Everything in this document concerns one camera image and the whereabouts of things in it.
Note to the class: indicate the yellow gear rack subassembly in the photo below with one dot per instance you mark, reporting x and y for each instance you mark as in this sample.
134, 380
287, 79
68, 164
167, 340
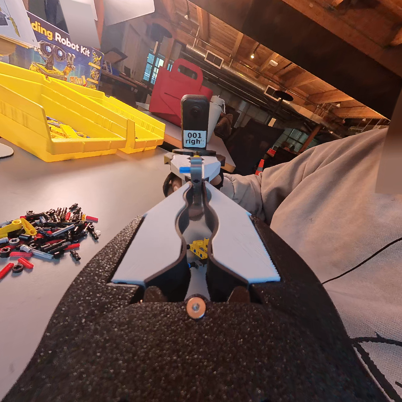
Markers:
199, 248

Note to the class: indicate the orange traffic cone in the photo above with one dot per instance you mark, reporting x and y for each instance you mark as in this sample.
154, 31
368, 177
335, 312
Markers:
260, 168

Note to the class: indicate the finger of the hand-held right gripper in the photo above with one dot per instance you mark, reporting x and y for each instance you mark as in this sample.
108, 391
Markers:
211, 168
180, 168

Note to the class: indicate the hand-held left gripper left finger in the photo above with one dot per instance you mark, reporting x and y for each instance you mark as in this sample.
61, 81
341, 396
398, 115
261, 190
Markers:
150, 248

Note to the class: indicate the blue robot kit box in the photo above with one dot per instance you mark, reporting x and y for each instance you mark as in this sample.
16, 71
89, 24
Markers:
72, 62

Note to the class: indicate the silver ceiling duct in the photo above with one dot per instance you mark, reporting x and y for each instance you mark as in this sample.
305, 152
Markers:
238, 75

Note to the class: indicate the yellow plastic bin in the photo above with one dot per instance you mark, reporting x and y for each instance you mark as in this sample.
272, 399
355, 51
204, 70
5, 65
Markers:
147, 135
78, 147

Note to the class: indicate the white water bottle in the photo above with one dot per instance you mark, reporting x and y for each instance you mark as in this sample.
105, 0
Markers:
216, 116

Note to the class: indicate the grey desk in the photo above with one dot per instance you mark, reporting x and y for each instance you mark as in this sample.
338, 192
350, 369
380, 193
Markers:
31, 298

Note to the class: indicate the white book stand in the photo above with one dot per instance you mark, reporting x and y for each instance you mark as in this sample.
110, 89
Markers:
4, 150

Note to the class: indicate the person's right hand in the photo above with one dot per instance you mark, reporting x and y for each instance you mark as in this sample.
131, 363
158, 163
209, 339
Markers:
174, 185

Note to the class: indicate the white building instruction booklet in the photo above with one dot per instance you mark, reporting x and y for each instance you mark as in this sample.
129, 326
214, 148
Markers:
12, 18

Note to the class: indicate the red tote bag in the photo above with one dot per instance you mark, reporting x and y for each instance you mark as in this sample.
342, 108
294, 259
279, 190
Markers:
169, 94

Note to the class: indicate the assorted grey blue small parts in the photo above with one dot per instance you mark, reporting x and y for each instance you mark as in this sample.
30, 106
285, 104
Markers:
66, 128

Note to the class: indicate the black disc on pole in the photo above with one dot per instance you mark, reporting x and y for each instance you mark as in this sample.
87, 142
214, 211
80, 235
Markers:
282, 95

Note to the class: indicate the pile of black red pins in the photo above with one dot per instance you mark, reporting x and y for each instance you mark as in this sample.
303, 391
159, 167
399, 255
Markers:
56, 232

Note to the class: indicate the white lamp panel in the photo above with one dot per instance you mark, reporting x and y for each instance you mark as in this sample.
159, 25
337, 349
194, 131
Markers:
128, 9

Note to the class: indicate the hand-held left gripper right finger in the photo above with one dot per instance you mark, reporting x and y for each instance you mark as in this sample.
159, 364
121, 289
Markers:
241, 248

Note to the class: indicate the person's right forearm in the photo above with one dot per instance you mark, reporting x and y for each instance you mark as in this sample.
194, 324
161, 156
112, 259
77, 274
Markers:
298, 176

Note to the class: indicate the grey toothed rack blue pin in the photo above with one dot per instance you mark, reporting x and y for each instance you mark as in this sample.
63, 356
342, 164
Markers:
197, 169

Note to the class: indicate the yellow bent beam piece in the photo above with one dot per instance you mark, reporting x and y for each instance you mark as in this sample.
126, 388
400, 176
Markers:
12, 227

